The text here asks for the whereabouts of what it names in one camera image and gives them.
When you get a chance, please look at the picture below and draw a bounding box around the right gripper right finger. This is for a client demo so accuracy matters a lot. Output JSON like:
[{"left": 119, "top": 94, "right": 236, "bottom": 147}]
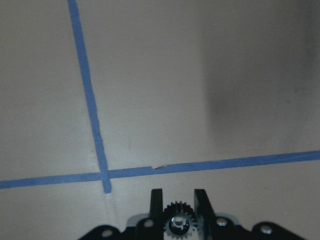
[{"left": 194, "top": 189, "right": 215, "bottom": 235}]

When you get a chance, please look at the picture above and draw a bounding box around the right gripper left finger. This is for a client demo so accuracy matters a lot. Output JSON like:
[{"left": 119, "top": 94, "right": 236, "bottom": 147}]
[{"left": 149, "top": 188, "right": 163, "bottom": 220}]

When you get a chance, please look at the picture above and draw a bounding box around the small black bearing gear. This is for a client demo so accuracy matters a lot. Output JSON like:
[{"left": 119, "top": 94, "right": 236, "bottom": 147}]
[{"left": 163, "top": 201, "right": 198, "bottom": 240}]

